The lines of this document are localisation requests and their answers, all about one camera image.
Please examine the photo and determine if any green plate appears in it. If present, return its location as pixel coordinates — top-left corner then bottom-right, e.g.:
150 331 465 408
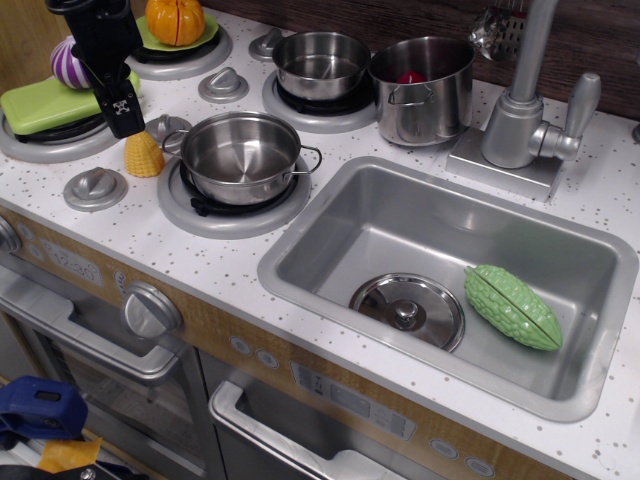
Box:
136 14 219 52

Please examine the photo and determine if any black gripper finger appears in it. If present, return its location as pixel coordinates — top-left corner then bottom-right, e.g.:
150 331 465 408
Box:
94 79 145 139

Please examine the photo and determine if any green toy bitter gourd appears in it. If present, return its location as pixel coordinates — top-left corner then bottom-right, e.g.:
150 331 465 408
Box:
464 264 563 351

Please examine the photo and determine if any small steel saucepan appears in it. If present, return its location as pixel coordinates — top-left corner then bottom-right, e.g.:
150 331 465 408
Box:
272 31 371 101

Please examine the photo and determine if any orange toy pumpkin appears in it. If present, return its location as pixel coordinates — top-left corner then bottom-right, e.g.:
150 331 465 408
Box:
145 0 206 47

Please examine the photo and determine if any grey toy faucet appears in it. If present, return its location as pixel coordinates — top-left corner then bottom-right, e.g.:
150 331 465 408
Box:
446 1 601 202

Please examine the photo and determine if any grey stove knob middle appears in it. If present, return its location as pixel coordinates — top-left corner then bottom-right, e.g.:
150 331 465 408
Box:
145 114 192 154

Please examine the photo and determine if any red toy vegetable in pot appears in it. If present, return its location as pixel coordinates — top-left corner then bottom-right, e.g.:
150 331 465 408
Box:
396 70 426 84

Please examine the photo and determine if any grey stove knob upper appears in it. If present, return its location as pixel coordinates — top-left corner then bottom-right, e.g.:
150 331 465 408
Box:
198 67 249 104

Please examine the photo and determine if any small grey dial left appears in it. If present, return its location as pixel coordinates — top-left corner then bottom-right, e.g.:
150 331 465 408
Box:
0 217 22 253

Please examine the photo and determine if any stove burner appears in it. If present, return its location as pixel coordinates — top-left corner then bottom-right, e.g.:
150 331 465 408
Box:
1 112 118 164
127 27 232 81
262 71 376 134
157 156 311 240

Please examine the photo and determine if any blue clamp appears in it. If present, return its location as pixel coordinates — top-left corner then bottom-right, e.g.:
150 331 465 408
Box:
1 376 89 450

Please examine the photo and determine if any grey oven dial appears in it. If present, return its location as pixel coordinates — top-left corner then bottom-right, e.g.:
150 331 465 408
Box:
120 281 183 340

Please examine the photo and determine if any steel pot lid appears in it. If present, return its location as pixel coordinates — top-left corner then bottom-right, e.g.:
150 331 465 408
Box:
349 273 465 352

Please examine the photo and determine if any hanging metal utensil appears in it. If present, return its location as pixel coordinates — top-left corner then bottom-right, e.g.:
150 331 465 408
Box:
468 1 527 62

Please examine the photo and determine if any back left stove burner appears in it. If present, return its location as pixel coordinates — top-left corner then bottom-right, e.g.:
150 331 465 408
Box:
127 27 232 81

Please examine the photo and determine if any steel pan with handles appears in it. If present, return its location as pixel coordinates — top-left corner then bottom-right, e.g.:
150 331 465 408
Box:
165 111 323 206

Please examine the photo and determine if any dishwasher door with handle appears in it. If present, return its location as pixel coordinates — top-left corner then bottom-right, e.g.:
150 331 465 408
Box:
201 338 437 479

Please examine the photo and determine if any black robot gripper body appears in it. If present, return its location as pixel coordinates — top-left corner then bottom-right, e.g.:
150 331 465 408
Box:
45 0 143 95

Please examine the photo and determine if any front right stove burner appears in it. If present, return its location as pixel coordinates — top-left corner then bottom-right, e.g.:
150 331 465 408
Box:
157 156 311 240

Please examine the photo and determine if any back right stove burner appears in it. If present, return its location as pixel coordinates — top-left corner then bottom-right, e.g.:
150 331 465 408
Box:
262 71 376 134

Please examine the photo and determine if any grey stove knob back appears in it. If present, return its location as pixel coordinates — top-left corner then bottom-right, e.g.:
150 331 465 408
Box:
248 28 284 62

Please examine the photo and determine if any purple striped toy onion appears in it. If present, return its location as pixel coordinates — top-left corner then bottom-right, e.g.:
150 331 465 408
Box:
50 35 91 90

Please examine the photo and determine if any grey stove knob front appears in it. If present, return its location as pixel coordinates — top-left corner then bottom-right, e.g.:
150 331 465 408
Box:
63 167 128 212

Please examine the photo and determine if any grey stove knob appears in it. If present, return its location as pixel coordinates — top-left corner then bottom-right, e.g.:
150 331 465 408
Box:
63 167 128 212
198 67 249 104
145 114 192 154
248 28 284 62

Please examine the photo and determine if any tall steel pot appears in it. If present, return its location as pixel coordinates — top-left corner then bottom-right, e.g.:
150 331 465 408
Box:
368 36 475 147

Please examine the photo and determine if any oven door with handle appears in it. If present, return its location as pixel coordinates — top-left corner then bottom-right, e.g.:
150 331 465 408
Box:
1 266 226 479

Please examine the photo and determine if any yellow toy corn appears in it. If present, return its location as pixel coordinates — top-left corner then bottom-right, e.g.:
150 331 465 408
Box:
124 131 165 178

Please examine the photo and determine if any front left stove burner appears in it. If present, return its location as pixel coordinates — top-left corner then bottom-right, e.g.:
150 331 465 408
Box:
1 112 118 164

